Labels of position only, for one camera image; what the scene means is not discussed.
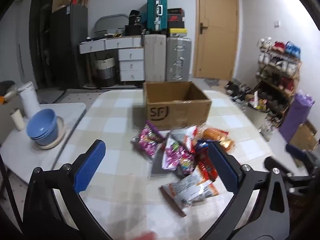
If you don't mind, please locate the white desk with drawers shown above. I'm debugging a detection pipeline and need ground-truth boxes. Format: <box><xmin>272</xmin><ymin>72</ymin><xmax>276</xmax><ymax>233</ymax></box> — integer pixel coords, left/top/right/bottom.
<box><xmin>79</xmin><ymin>36</ymin><xmax>145</xmax><ymax>83</ymax></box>

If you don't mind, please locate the pink purple snack packet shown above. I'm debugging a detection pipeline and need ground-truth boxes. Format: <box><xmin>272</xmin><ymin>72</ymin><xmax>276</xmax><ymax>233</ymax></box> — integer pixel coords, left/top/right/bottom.
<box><xmin>132</xmin><ymin>121</ymin><xmax>166</xmax><ymax>160</ymax></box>

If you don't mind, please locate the grey folded table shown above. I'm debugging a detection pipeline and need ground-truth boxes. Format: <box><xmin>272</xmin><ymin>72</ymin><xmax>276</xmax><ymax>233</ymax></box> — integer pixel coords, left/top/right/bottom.
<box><xmin>94</xmin><ymin>14</ymin><xmax>129</xmax><ymax>34</ymax></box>

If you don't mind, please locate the wooden shoe rack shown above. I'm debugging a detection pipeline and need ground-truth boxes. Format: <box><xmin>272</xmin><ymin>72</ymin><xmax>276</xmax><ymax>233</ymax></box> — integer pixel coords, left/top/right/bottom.
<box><xmin>255</xmin><ymin>37</ymin><xmax>302</xmax><ymax>120</ymax></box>

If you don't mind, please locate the pile of shoes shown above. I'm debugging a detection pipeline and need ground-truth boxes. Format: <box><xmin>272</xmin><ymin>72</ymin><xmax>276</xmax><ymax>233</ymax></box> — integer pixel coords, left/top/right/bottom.
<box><xmin>224</xmin><ymin>79</ymin><xmax>253</xmax><ymax>110</ymax></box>

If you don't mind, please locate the white trash can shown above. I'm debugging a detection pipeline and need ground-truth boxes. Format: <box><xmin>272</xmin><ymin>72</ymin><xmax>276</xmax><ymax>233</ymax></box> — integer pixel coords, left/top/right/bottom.
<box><xmin>17</xmin><ymin>82</ymin><xmax>40</xmax><ymax>119</ymax></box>

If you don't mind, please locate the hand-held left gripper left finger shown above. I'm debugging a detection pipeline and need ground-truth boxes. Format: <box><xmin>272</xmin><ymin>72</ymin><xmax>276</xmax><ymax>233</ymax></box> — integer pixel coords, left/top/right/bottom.
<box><xmin>23</xmin><ymin>139</ymin><xmax>113</xmax><ymax>240</ymax></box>

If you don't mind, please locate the silver suitcase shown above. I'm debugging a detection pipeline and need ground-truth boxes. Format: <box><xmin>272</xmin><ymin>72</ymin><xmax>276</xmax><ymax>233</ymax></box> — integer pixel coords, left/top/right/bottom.
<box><xmin>166</xmin><ymin>37</ymin><xmax>192</xmax><ymax>82</ymax></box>

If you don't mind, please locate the white red snack packet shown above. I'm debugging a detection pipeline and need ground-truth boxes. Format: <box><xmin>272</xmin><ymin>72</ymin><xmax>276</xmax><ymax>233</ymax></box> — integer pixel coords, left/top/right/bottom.
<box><xmin>160</xmin><ymin>166</ymin><xmax>221</xmax><ymax>217</ymax></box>

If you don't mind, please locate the black bag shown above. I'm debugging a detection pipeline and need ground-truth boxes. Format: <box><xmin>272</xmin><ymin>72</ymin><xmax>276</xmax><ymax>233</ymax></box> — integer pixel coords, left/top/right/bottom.
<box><xmin>124</xmin><ymin>9</ymin><xmax>143</xmax><ymax>37</ymax></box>

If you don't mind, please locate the dark grey refrigerator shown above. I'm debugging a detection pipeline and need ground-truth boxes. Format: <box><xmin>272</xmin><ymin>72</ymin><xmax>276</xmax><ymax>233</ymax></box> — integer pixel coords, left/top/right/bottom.
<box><xmin>50</xmin><ymin>4</ymin><xmax>88</xmax><ymax>88</ymax></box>

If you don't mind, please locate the wooden door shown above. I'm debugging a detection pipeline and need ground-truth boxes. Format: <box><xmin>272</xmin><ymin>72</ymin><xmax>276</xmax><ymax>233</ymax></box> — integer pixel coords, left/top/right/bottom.
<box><xmin>195</xmin><ymin>0</ymin><xmax>239</xmax><ymax>81</ymax></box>

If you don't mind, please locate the brown cardboard sheet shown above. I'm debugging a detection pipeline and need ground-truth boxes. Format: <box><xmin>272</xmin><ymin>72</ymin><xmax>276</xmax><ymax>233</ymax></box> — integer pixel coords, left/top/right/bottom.
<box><xmin>290</xmin><ymin>121</ymin><xmax>319</xmax><ymax>152</ymax></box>

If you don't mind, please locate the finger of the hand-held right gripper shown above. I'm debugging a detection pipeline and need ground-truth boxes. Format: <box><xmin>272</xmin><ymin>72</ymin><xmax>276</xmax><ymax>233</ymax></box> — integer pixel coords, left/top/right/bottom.
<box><xmin>286</xmin><ymin>144</ymin><xmax>316</xmax><ymax>168</ymax></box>
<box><xmin>265</xmin><ymin>156</ymin><xmax>294</xmax><ymax>178</ymax></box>

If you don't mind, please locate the white tumbler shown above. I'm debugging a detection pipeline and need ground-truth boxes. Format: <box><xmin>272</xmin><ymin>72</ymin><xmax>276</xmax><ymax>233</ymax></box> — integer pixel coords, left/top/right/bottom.
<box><xmin>10</xmin><ymin>108</ymin><xmax>25</xmax><ymax>132</ymax></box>

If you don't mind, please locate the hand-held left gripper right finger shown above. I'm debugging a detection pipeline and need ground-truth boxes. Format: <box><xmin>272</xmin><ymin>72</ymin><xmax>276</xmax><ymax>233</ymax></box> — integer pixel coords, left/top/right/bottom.
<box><xmin>200</xmin><ymin>141</ymin><xmax>292</xmax><ymax>240</ymax></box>

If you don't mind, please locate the blue snack packet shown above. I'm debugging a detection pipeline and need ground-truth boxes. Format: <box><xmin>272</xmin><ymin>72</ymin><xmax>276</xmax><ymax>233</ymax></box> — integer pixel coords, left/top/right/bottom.
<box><xmin>196</xmin><ymin>140</ymin><xmax>209</xmax><ymax>153</ymax></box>

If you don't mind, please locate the beige suitcase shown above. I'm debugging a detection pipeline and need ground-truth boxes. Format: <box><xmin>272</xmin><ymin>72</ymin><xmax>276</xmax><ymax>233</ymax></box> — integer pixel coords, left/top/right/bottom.
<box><xmin>144</xmin><ymin>34</ymin><xmax>167</xmax><ymax>82</ymax></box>

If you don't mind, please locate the yellow black shoe box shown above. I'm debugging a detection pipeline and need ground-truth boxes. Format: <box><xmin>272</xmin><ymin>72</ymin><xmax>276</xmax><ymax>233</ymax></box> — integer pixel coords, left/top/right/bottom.
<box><xmin>169</xmin><ymin>28</ymin><xmax>188</xmax><ymax>37</ymax></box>

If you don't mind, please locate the beige plate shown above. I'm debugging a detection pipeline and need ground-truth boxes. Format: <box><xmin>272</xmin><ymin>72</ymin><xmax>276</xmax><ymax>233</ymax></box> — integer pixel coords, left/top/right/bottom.
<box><xmin>34</xmin><ymin>117</ymin><xmax>66</xmax><ymax>150</ymax></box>

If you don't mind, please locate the bread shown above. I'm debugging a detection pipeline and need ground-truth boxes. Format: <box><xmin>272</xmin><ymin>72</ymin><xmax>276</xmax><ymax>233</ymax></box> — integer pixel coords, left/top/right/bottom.
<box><xmin>200</xmin><ymin>127</ymin><xmax>236</xmax><ymax>152</ymax></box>

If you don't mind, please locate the white wardrobe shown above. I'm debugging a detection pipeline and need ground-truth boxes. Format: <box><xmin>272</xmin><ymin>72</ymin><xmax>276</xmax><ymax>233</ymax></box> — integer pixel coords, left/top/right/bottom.
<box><xmin>15</xmin><ymin>0</ymin><xmax>34</xmax><ymax>83</ymax></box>

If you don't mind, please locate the black red shoe box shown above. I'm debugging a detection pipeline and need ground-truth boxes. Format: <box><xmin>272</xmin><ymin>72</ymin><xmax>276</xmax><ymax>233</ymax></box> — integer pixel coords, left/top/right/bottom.
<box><xmin>167</xmin><ymin>8</ymin><xmax>185</xmax><ymax>22</ymax></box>

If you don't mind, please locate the brown cardboard box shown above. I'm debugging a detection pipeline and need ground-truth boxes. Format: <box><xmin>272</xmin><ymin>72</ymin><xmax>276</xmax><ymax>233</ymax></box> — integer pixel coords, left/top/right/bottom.
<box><xmin>143</xmin><ymin>81</ymin><xmax>212</xmax><ymax>131</ymax></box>

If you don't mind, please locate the woven laundry basket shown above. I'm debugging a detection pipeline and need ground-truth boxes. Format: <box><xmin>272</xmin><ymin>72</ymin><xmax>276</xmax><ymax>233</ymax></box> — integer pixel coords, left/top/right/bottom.
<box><xmin>94</xmin><ymin>54</ymin><xmax>117</xmax><ymax>87</ymax></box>

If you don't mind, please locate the white packet of colourful candies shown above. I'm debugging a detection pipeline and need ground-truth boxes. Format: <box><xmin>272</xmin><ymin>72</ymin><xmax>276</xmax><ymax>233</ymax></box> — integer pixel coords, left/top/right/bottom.
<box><xmin>162</xmin><ymin>130</ymin><xmax>198</xmax><ymax>176</ymax></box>

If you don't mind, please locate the purple bag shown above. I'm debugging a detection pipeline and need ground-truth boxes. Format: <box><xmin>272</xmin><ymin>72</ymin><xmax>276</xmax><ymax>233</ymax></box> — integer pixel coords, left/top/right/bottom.
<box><xmin>278</xmin><ymin>92</ymin><xmax>315</xmax><ymax>143</ymax></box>

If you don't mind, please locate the teal suitcase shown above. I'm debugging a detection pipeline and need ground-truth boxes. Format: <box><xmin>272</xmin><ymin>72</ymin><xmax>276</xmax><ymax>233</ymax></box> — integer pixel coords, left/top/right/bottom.
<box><xmin>147</xmin><ymin>0</ymin><xmax>168</xmax><ymax>32</ymax></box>

